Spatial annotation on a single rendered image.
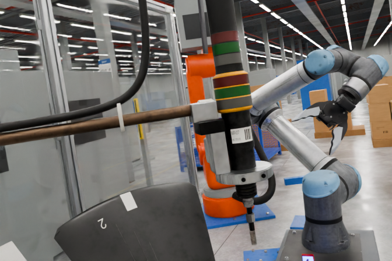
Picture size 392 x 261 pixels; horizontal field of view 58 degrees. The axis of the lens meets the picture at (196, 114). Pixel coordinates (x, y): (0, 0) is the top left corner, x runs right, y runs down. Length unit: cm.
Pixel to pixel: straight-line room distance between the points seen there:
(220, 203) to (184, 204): 386
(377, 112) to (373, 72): 676
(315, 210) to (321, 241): 10
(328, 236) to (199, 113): 90
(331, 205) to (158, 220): 76
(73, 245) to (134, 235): 8
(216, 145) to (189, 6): 409
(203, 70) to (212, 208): 172
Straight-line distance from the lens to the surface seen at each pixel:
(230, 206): 443
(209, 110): 41
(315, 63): 113
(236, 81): 41
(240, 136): 42
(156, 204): 57
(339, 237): 127
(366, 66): 123
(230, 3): 43
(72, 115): 41
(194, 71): 445
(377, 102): 796
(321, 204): 121
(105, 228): 55
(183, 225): 55
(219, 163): 41
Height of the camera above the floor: 157
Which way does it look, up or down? 3 degrees down
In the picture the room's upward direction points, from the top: 8 degrees counter-clockwise
